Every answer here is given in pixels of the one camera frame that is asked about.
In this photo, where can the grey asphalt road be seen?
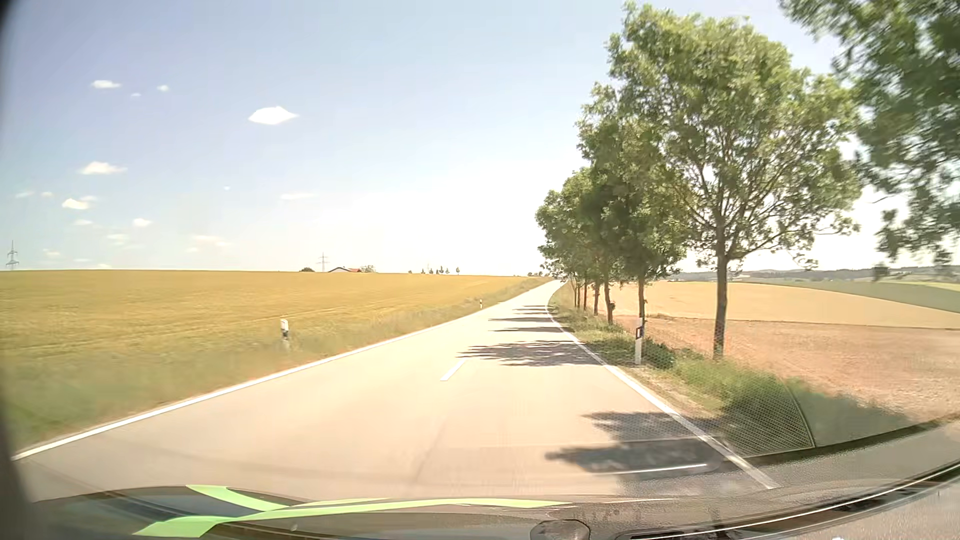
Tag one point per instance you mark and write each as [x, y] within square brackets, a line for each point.
[480, 405]

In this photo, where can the car's own bonnet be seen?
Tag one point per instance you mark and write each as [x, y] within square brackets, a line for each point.
[360, 517]

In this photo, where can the brown ploughed field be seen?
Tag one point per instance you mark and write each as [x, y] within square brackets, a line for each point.
[825, 337]

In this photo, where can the building with red roof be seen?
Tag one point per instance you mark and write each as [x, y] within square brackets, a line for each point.
[343, 269]

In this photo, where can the green field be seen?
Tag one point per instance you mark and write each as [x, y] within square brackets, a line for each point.
[900, 292]

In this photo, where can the road markings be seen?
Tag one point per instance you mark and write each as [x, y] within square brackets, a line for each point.
[660, 405]

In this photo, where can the row of trees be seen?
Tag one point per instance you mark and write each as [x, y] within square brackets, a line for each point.
[720, 150]

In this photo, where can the grass verge with trees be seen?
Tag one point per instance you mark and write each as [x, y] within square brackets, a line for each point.
[720, 382]

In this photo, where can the yellow grain field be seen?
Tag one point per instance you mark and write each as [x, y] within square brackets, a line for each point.
[150, 307]

